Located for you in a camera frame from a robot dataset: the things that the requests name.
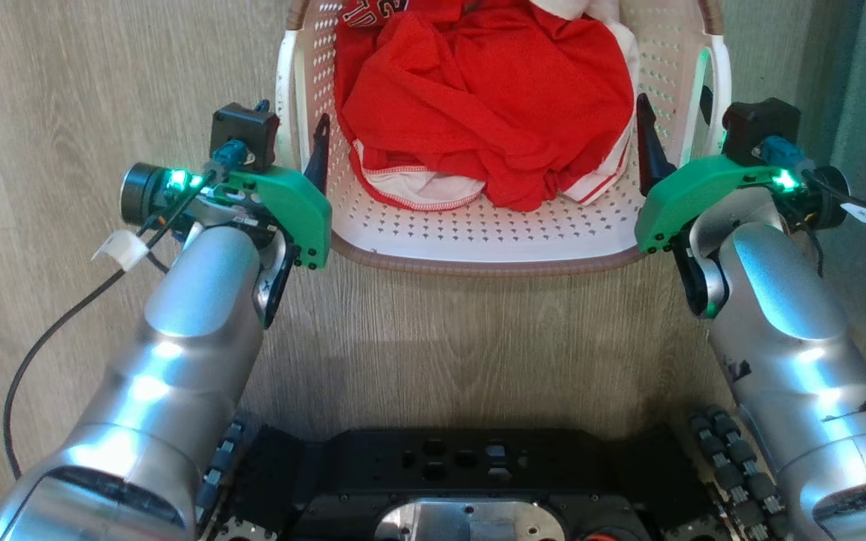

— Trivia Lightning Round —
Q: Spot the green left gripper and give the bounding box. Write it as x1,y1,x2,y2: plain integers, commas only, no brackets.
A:
211,113,333,270

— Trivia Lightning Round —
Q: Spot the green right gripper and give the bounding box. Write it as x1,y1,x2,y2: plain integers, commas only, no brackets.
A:
634,85,781,254

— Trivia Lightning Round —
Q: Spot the white perforated plastic laundry basket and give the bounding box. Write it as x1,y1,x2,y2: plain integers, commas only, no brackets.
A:
275,0,733,276

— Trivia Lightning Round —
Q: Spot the white cloth garment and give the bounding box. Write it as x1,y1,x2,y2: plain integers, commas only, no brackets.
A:
531,0,640,83

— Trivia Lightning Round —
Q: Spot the red sports jersey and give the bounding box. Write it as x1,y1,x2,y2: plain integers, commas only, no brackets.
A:
334,0,635,213

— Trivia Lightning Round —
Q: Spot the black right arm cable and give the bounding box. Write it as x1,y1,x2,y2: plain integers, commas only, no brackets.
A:
800,168,866,277

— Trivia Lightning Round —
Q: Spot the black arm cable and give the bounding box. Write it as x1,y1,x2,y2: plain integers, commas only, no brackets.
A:
800,168,866,277
2,171,217,482

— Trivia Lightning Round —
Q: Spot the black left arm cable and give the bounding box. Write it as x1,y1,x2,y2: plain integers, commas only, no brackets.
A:
2,171,217,482

